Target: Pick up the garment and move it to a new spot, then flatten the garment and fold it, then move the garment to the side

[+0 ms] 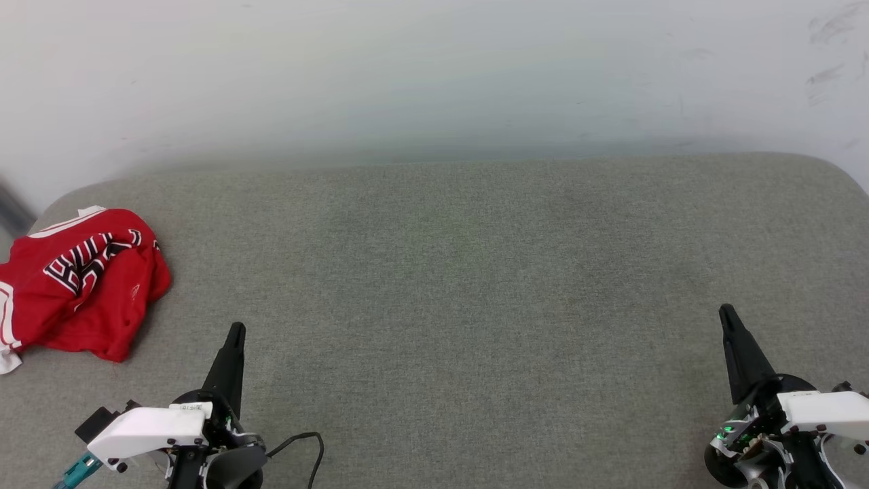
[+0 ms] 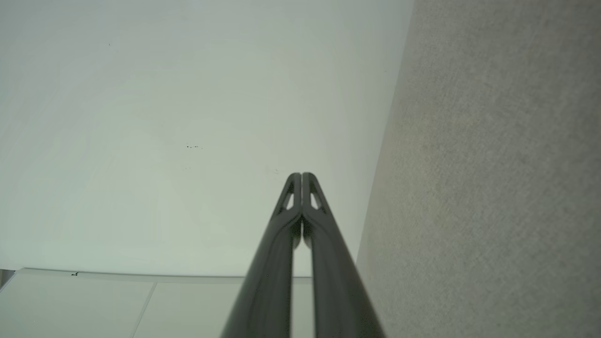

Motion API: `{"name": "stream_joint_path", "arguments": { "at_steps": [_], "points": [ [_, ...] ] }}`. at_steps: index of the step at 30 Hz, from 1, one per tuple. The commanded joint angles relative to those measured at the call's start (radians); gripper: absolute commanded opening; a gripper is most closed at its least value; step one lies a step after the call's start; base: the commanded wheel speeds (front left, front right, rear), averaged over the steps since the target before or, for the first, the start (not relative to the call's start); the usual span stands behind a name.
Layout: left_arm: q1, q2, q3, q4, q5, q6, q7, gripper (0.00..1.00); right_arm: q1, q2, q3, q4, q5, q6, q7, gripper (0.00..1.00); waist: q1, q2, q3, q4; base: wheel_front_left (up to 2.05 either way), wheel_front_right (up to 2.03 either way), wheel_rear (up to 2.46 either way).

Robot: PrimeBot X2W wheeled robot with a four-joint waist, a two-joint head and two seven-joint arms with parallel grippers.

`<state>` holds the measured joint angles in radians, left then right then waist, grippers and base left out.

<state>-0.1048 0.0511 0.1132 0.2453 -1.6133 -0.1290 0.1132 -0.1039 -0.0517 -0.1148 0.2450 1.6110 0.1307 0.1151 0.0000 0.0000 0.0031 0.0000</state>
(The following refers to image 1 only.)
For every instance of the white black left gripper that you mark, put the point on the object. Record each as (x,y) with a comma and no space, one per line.
(149,428)

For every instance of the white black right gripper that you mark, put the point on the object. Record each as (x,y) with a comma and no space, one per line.
(821,411)

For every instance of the red jersey with white sleeves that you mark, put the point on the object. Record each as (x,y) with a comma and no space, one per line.
(102,309)

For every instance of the grey fabric sofa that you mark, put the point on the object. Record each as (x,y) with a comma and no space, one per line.
(475,305)

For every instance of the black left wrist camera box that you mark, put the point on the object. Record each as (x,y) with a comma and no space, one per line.
(102,421)

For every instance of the dark grey wall skirting strip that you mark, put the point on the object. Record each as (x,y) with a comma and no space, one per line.
(12,207)

